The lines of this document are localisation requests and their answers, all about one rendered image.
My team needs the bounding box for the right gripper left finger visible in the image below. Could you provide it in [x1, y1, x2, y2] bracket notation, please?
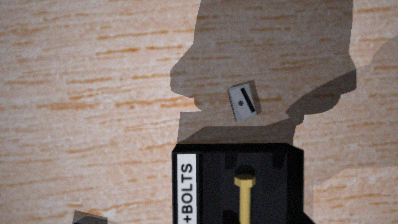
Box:
[223, 210, 241, 224]

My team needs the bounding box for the tan bolt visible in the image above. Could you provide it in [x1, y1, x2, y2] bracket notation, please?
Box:
[235, 174, 255, 224]

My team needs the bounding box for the black three-compartment bin rack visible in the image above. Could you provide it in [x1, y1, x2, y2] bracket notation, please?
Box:
[172, 143, 304, 224]

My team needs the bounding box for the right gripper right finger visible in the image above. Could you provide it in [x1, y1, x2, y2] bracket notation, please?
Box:
[286, 209, 315, 224]

